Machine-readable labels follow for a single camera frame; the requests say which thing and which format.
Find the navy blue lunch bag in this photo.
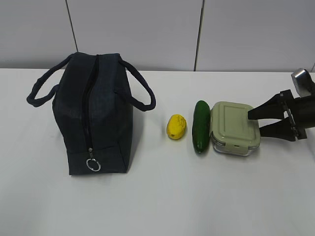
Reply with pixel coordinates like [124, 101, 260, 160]
[27, 52, 156, 176]

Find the green cucumber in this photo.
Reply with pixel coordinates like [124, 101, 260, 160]
[192, 100, 211, 153]

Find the glass container with green lid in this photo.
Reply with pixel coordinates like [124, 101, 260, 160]
[210, 101, 260, 156]

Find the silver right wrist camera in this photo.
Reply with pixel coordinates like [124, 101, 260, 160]
[291, 68, 315, 97]

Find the yellow lemon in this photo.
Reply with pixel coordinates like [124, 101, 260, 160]
[166, 114, 187, 140]

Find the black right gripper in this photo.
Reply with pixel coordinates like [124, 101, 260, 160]
[248, 90, 315, 142]

